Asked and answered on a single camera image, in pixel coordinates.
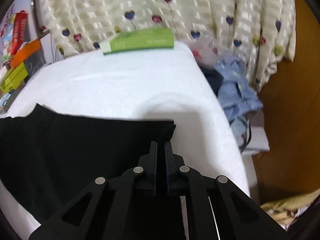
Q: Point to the orange box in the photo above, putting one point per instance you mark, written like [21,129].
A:
[24,53]

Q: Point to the light blue clothes pile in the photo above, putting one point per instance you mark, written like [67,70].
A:
[236,96]

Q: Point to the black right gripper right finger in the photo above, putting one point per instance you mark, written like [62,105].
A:
[216,207]

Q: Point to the black pants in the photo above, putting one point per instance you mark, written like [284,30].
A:
[47,158]

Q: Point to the lime green box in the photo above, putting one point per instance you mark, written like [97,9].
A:
[13,78]

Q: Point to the green and white box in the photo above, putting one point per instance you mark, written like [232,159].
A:
[154,38]

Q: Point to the heart patterned cream curtain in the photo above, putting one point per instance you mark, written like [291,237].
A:
[261,32]

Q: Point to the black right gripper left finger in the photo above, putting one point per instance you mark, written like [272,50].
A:
[106,209]

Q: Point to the white bed cover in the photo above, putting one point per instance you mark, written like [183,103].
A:
[146,84]

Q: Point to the red snack package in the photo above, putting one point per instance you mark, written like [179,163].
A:
[20,23]

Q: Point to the yellow patterned fabric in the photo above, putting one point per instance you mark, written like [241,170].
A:
[286,211]

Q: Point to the dark navy garment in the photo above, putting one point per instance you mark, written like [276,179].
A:
[214,78]

